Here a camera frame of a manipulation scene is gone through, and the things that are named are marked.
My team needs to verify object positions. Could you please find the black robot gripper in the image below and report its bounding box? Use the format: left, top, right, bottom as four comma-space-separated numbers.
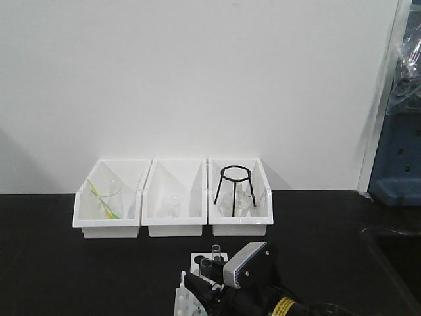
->
184, 253, 280, 315

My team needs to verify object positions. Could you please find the glass test tube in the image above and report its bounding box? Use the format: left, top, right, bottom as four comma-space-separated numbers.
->
211, 244, 222, 261
199, 257, 213, 282

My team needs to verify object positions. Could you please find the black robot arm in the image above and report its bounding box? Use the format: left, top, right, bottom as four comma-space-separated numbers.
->
184, 250, 353, 315

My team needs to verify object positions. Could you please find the white test tube rack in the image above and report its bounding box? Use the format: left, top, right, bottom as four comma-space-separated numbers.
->
174, 252, 212, 316

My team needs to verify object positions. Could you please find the blue-grey pegboard drying rack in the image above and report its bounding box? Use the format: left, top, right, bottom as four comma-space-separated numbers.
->
367, 0, 421, 207

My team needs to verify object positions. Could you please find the glassware in right bin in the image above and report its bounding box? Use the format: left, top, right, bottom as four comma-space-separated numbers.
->
218, 184, 266, 217

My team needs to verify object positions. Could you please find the right white storage bin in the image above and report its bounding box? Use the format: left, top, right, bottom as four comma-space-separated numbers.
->
207, 158, 274, 236

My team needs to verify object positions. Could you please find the white storage bin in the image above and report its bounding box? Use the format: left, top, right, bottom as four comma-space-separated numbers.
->
207, 158, 274, 236
141, 158, 208, 237
72, 159, 152, 238

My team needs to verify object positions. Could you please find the small beaker in middle bin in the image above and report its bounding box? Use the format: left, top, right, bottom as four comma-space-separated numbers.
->
162, 195, 181, 218

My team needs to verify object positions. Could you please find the middle white storage bin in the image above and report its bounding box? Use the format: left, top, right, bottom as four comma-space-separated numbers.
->
141, 158, 208, 237

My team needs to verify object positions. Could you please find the left white storage bin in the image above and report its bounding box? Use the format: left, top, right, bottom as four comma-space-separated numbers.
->
72, 159, 152, 238

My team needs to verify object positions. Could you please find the glass beaker in left bin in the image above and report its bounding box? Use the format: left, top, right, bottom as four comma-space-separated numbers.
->
96, 180, 123, 219

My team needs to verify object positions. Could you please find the black lab sink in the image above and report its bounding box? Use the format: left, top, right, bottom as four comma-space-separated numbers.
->
360, 227, 420, 315

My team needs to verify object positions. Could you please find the plastic bag of pegs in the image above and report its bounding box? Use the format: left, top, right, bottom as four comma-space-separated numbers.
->
386, 1, 420, 115

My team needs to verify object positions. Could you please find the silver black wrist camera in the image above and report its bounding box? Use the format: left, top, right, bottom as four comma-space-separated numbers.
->
222, 242, 273, 289

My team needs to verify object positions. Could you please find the black wire tripod stand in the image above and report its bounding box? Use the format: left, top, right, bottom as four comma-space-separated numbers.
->
213, 165, 257, 217

